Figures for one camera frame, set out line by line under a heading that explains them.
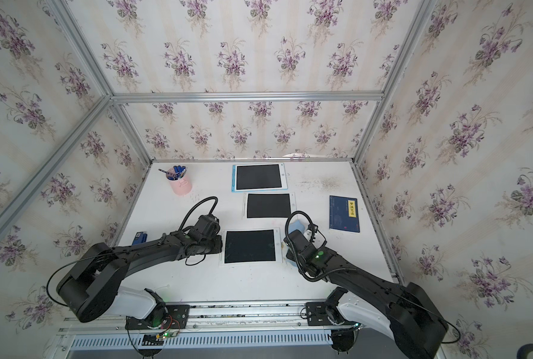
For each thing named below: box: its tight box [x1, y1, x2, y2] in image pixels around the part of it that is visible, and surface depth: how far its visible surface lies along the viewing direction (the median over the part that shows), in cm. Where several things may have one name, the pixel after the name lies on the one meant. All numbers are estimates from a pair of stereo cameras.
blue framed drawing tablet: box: [231, 162, 289, 193], surface depth 120 cm
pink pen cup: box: [166, 169, 193, 196], surface depth 103 cm
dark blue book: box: [329, 195, 361, 233], surface depth 100 cm
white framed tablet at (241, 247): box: [220, 227, 283, 268], surface depth 92 cm
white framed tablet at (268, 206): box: [242, 192, 297, 220], surface depth 103 cm
